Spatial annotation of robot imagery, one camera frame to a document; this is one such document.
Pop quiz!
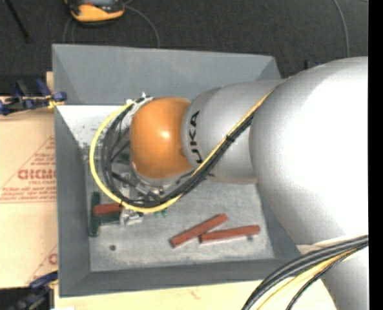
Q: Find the red-brown flat block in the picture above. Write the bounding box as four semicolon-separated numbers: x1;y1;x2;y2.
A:
198;225;262;245
169;213;229;249
92;202;125;217

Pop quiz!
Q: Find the dark green flat block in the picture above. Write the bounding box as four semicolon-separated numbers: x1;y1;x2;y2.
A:
88;191;102;238

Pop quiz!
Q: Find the grey metal bin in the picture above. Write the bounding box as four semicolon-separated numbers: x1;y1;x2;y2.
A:
51;43;304;296

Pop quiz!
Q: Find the brown cardboard board, red print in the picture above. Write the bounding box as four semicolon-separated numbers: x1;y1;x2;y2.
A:
0;105;59;291

